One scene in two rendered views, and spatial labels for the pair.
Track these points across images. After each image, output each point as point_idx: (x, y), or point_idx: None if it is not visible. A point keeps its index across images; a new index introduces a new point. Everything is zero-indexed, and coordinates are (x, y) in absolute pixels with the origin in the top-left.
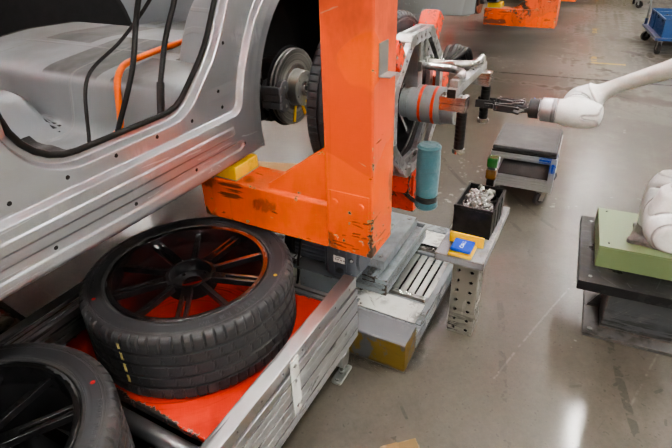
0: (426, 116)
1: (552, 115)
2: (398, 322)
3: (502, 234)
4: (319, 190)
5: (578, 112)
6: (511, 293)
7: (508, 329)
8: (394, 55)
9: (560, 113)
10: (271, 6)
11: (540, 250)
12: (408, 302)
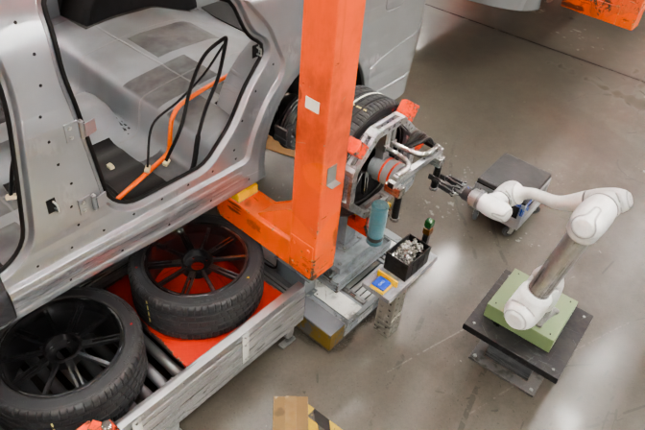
0: (383, 182)
1: (474, 204)
2: (334, 318)
3: (459, 257)
4: (287, 229)
5: (490, 209)
6: (436, 312)
7: (417, 340)
8: (344, 168)
9: (480, 205)
10: (283, 90)
11: (481, 280)
12: (350, 301)
